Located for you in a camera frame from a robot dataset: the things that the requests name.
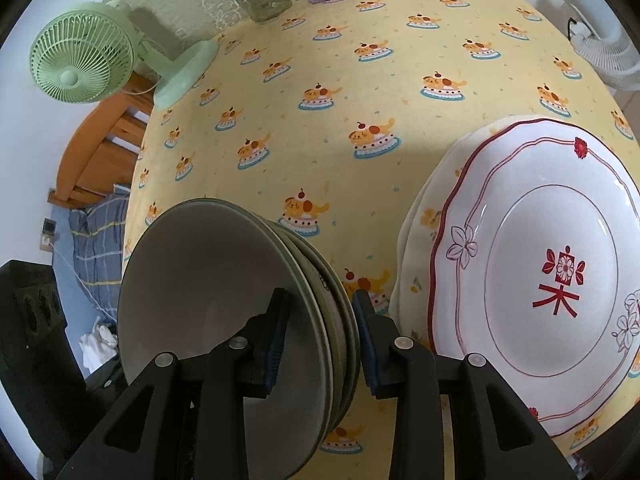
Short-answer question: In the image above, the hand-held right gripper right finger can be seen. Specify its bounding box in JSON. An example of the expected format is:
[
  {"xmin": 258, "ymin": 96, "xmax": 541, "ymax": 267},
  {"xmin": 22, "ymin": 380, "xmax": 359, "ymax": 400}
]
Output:
[{"xmin": 351, "ymin": 290, "xmax": 581, "ymax": 480}]

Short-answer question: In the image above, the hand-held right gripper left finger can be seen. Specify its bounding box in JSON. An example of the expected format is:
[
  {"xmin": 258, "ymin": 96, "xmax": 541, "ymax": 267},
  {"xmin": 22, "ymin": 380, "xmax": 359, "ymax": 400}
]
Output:
[{"xmin": 52, "ymin": 287, "xmax": 292, "ymax": 480}]

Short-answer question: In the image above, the medium grey floral bowl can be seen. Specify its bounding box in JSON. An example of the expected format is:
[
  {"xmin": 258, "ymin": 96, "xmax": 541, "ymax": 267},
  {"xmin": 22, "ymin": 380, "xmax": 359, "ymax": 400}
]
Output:
[{"xmin": 280, "ymin": 222, "xmax": 352, "ymax": 431}]

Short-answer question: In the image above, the scalloped floral plate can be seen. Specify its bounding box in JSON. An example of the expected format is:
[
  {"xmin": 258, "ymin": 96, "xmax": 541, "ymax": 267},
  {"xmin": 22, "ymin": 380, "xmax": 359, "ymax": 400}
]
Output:
[{"xmin": 389, "ymin": 116, "xmax": 556, "ymax": 356}]

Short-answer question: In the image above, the small green-flowered bowl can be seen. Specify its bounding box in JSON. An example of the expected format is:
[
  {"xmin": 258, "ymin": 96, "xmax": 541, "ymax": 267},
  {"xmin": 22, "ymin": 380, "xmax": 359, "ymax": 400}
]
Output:
[{"xmin": 117, "ymin": 199, "xmax": 335, "ymax": 472}]

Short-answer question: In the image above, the large round floral plate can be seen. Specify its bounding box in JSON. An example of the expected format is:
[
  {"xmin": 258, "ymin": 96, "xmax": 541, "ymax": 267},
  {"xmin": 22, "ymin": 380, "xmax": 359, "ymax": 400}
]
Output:
[{"xmin": 400, "ymin": 122, "xmax": 501, "ymax": 346}]

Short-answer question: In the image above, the red-rimmed white plate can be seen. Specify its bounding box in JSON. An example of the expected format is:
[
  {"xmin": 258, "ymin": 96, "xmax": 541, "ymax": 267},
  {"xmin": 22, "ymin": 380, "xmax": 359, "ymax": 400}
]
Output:
[{"xmin": 429, "ymin": 118, "xmax": 640, "ymax": 437}]

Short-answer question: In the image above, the white crumpled cloth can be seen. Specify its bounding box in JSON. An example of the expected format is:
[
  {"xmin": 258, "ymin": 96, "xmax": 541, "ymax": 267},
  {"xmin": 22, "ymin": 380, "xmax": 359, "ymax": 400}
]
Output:
[{"xmin": 79, "ymin": 324, "xmax": 120, "ymax": 373}]

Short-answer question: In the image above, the grey plaid pillow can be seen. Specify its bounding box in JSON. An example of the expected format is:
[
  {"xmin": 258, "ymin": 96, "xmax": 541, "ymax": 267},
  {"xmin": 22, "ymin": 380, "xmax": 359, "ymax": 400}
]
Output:
[{"xmin": 69, "ymin": 187, "xmax": 132, "ymax": 306}]

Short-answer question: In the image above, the wooden bed headboard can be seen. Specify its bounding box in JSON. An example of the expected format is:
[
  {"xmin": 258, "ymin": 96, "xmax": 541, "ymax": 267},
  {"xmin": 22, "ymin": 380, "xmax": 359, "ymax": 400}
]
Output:
[{"xmin": 55, "ymin": 72, "xmax": 156, "ymax": 208}]

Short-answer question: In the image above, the green desk fan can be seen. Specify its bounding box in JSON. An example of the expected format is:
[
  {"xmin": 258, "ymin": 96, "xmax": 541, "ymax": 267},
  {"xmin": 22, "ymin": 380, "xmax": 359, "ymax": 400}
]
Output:
[{"xmin": 29, "ymin": 1, "xmax": 220, "ymax": 110}]

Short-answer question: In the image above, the yellow printed tablecloth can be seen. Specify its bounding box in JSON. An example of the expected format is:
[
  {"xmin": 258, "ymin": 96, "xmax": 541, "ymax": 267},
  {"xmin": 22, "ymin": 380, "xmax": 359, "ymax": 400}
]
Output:
[{"xmin": 121, "ymin": 0, "xmax": 640, "ymax": 461}]

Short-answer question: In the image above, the white electric fan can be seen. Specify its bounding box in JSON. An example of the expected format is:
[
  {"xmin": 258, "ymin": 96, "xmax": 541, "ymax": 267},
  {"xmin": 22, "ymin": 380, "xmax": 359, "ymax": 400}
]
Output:
[{"xmin": 554, "ymin": 0, "xmax": 640, "ymax": 92}]

